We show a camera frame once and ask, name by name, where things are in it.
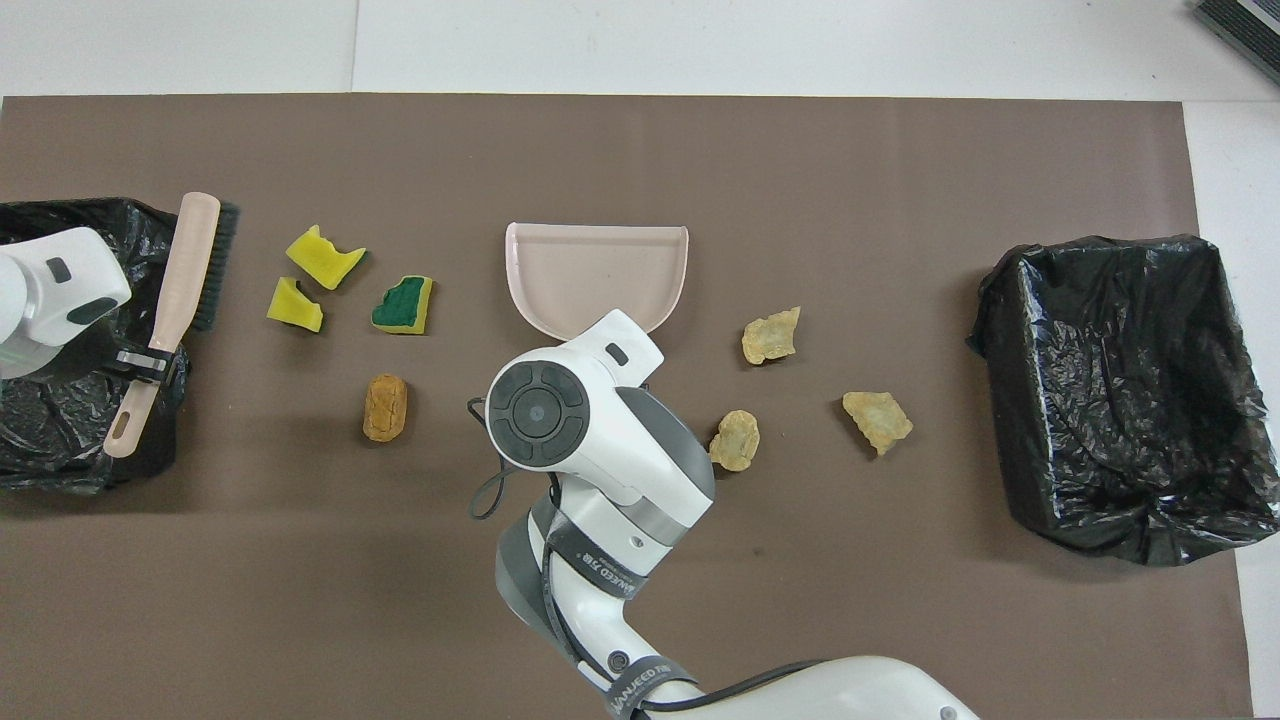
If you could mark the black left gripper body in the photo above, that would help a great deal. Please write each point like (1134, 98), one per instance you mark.
(122, 362)

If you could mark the pink brush with black bristles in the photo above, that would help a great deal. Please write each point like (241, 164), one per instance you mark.
(185, 270)

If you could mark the small yellow sponge wedge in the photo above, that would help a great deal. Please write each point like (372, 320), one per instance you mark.
(292, 308)

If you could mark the large notched yellow sponge piece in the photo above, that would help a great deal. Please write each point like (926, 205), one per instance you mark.
(320, 258)

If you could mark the orange brown sponge lump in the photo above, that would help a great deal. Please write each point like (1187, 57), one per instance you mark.
(385, 408)

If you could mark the green and yellow sponge piece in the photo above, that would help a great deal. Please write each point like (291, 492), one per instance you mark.
(400, 305)

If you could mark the pink plastic dustpan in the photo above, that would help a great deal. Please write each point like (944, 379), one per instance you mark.
(590, 270)

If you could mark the pale beige sponge chunk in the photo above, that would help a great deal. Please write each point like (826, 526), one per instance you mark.
(770, 338)
(878, 418)
(738, 440)

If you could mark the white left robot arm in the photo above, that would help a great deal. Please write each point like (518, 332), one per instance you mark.
(50, 290)

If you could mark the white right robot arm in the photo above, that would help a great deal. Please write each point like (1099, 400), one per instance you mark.
(600, 440)

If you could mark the bin lined with black bag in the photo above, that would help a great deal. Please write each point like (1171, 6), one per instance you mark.
(50, 440)
(1080, 400)

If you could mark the brown table mat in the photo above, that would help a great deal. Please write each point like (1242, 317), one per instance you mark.
(640, 150)

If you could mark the grey ribbed device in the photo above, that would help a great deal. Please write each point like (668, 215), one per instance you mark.
(1250, 25)

